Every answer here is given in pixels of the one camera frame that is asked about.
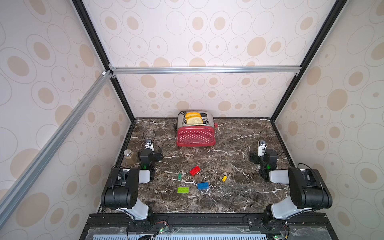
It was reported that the left black corner post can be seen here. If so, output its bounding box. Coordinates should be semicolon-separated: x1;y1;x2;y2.
72;0;135;122

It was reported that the lime green lego brick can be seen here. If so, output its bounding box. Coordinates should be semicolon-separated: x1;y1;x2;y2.
177;187;189;194

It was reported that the red polka dot toaster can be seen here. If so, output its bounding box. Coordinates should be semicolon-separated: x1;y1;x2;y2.
174;111;218;147

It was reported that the red lego brick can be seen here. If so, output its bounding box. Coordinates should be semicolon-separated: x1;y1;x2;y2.
190;166;201;176

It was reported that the diagonal aluminium left rail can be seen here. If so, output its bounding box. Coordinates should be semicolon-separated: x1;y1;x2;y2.
1;70;112;228

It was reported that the right black corner post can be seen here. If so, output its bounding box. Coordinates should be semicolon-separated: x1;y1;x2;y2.
271;0;348;124

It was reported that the small brown liquid bottle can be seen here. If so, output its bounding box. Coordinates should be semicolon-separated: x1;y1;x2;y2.
122;149;138;167

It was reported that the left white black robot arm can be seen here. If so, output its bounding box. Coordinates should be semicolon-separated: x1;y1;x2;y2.
101;146;163;221

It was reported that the yellow toast slice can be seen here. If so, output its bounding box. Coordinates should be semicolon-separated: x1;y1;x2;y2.
186;116;204;125
185;112;202;119

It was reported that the blue lego brick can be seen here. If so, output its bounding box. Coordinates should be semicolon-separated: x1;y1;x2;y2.
197;182;210;190

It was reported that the black corner post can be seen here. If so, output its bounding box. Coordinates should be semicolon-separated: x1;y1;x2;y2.
72;0;135;122
271;0;348;124

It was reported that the back yellow toast slice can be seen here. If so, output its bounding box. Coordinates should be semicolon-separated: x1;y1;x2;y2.
185;112;202;119

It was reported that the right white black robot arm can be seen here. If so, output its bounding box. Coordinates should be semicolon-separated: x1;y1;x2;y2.
250;149;333;229

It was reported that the horizontal aluminium back rail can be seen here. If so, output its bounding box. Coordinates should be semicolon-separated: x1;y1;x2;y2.
108;65;302;77

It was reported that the front yellow toast slice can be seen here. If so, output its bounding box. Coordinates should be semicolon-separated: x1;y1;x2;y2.
186;116;204;125

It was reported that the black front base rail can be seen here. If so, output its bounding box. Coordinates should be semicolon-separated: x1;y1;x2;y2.
80;212;338;240

